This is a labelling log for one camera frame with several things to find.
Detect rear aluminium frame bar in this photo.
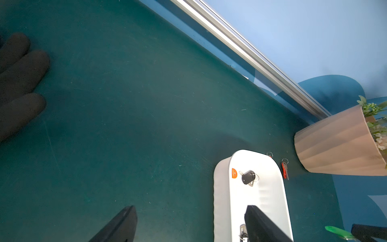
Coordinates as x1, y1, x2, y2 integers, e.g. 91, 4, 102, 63
172, 0, 331, 120

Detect orange tag key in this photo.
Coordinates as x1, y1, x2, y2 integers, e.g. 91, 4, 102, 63
231, 168, 238, 179

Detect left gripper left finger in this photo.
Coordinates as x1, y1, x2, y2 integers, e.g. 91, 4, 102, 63
89, 206, 138, 242

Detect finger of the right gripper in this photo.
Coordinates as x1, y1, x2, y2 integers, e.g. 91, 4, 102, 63
351, 224, 387, 242

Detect black glove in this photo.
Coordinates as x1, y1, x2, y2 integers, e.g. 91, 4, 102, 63
1, 33, 50, 141

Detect light green tag key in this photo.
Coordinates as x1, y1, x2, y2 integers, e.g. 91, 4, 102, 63
325, 226, 356, 241

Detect pink ribbed flower pot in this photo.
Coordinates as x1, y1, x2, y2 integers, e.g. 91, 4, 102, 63
294, 105, 387, 176

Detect white oval storage box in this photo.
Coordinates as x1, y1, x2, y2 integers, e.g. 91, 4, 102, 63
214, 150, 293, 242

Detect white green artificial flowers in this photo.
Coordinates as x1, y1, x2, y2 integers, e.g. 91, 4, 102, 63
357, 95, 387, 169

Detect black tag key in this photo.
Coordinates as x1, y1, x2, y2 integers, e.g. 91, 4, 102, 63
239, 224, 249, 242

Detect black head key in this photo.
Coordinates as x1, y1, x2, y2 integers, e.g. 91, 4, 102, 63
239, 170, 260, 187

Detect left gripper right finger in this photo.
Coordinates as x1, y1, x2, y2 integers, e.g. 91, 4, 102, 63
244, 205, 292, 242

